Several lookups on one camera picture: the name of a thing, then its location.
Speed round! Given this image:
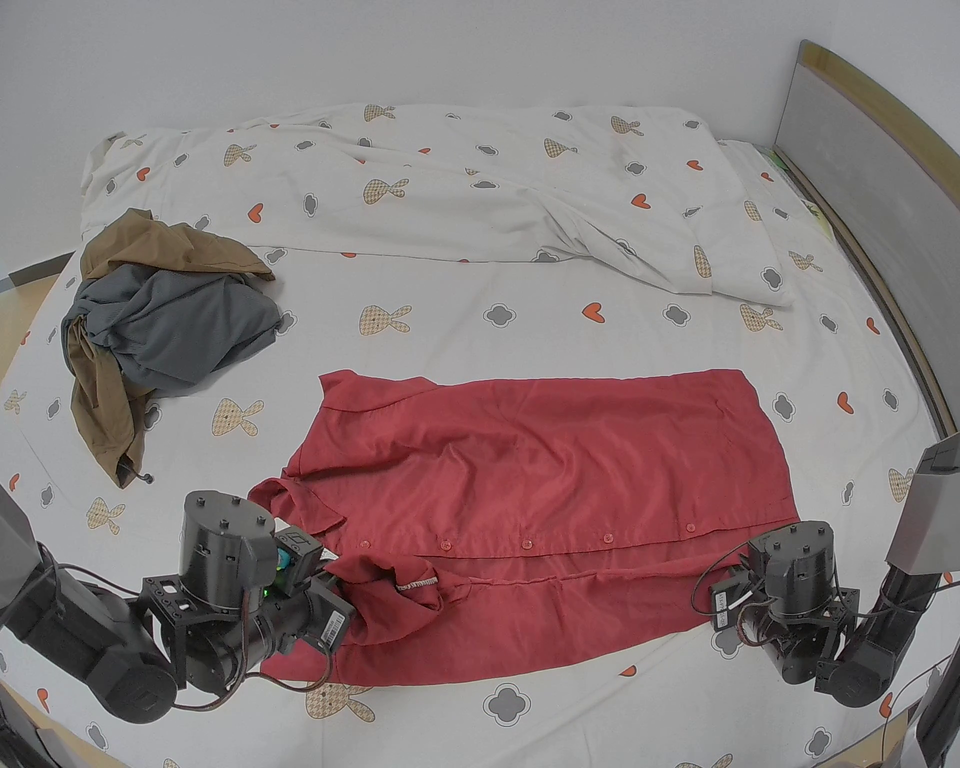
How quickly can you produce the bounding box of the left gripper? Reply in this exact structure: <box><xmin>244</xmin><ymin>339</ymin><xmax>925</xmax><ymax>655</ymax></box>
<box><xmin>240</xmin><ymin>571</ymin><xmax>357</xmax><ymax>667</ymax></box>

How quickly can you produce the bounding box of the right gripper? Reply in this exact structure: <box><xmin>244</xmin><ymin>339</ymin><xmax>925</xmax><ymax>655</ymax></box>
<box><xmin>707</xmin><ymin>576</ymin><xmax>786</xmax><ymax>663</ymax></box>

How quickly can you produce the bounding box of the red shirt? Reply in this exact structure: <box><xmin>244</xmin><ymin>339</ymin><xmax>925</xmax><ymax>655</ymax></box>
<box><xmin>247</xmin><ymin>367</ymin><xmax>800</xmax><ymax>687</ymax></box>

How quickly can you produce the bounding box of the bed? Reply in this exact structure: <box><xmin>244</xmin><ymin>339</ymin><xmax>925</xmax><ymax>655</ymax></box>
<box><xmin>0</xmin><ymin>37</ymin><xmax>960</xmax><ymax>768</ymax></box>

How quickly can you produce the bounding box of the grey garment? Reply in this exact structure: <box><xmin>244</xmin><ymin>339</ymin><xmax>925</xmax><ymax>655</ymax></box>
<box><xmin>61</xmin><ymin>268</ymin><xmax>282</xmax><ymax>399</ymax></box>

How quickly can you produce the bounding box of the brown garment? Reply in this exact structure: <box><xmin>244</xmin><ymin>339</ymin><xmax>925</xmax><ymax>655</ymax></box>
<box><xmin>69</xmin><ymin>208</ymin><xmax>277</xmax><ymax>490</ymax></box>

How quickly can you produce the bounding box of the white printed quilt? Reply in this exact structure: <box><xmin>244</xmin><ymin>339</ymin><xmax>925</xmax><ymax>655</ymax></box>
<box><xmin>78</xmin><ymin>103</ymin><xmax>798</xmax><ymax>309</ymax></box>

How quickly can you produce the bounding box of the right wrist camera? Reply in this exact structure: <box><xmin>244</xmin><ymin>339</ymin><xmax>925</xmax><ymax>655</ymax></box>
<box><xmin>737</xmin><ymin>541</ymin><xmax>766</xmax><ymax>594</ymax></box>

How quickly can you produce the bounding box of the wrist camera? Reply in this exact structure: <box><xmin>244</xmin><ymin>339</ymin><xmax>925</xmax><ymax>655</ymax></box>
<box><xmin>737</xmin><ymin>541</ymin><xmax>766</xmax><ymax>594</ymax></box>
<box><xmin>271</xmin><ymin>527</ymin><xmax>325</xmax><ymax>597</ymax></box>

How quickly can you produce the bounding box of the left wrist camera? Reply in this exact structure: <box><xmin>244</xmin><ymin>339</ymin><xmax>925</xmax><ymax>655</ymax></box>
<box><xmin>271</xmin><ymin>527</ymin><xmax>325</xmax><ymax>597</ymax></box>

